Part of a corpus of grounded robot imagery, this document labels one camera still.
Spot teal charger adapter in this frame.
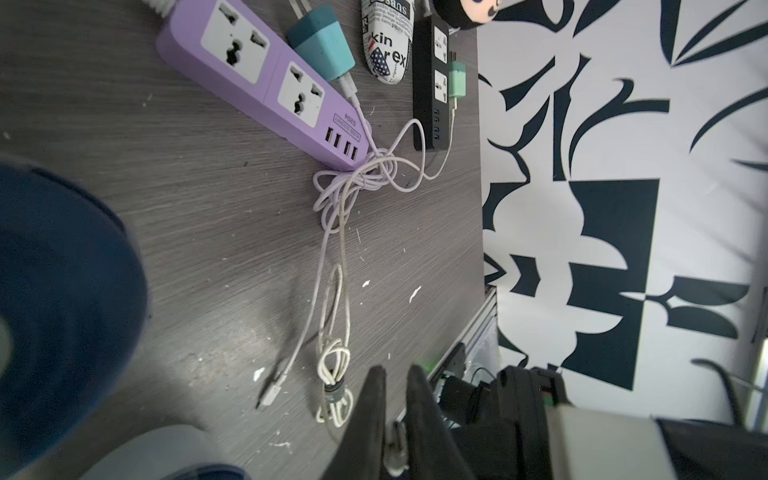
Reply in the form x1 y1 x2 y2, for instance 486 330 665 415
287 0 356 82

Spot pink cartoon face toy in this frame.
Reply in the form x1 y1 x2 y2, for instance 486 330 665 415
431 0 501 30

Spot purple power strip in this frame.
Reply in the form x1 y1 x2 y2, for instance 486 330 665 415
149 0 369 171

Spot green charger adapter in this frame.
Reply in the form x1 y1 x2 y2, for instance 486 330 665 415
448 61 467 100

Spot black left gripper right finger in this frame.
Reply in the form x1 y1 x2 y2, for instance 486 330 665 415
405 365 475 479

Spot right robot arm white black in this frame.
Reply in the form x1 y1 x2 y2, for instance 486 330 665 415
438 359 767 479

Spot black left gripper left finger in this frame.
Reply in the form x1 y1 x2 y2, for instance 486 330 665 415
321 366 386 480

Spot lilac USB charging cable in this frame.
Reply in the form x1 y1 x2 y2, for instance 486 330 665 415
256 80 400 412

